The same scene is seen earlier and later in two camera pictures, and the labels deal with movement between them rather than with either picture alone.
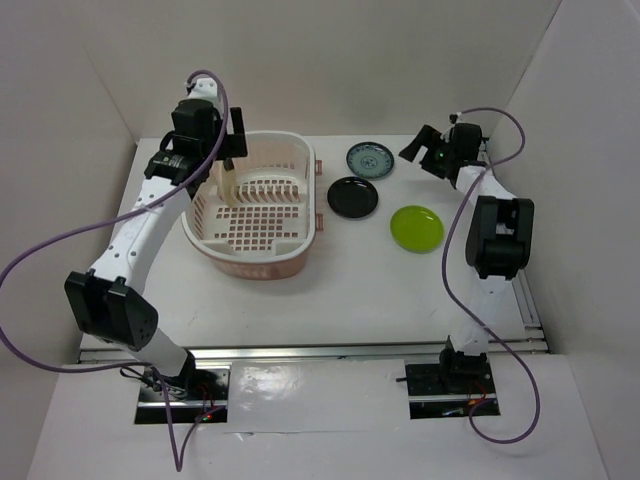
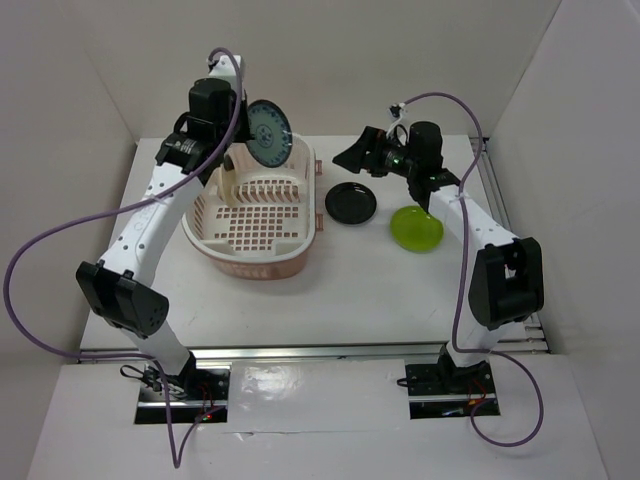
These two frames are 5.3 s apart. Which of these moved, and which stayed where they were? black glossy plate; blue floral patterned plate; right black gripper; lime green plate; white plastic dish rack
Moved: right black gripper; black glossy plate; blue floral patterned plate
Stayed: white plastic dish rack; lime green plate
